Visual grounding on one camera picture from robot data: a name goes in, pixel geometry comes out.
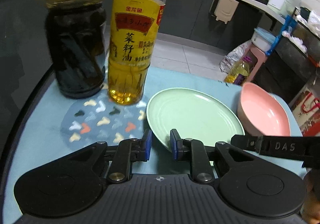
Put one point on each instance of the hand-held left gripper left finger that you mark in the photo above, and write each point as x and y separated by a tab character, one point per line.
148	144

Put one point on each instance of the pink plastic stool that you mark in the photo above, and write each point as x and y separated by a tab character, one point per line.
257	61

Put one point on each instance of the black storage rack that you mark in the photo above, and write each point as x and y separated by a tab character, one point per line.
287	69

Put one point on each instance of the pink bowl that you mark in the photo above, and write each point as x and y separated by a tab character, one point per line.
262	114

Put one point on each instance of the red gift bag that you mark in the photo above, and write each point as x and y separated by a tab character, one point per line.
308	114

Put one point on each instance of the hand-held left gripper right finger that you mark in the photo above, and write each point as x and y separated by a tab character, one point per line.
175	144

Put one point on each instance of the yellow label oil bottle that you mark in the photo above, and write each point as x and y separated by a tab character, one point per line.
130	51

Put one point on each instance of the beige hanging trash bin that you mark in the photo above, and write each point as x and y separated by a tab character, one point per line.
223	7

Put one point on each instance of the dark vinegar bottle green label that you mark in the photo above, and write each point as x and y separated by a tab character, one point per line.
75	51

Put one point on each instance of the person's right hand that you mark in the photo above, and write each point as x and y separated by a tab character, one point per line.
313	196

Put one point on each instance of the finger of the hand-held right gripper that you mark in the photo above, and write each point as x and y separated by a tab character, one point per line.
243	142

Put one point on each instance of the white kitchen appliance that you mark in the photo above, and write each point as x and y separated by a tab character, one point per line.
276	3

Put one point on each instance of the light green plate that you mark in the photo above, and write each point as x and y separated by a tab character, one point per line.
195	114

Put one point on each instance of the white plastic bag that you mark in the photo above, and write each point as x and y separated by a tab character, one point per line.
311	20
296	41

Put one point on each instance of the large oil bottle purple label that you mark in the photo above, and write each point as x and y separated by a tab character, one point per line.
238	71

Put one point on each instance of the blue patterned round mat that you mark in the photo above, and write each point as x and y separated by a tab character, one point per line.
100	126

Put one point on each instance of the silver plastic bag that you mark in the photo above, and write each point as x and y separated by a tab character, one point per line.
231	56

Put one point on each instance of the white container blue lid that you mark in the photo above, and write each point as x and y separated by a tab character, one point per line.
261	40

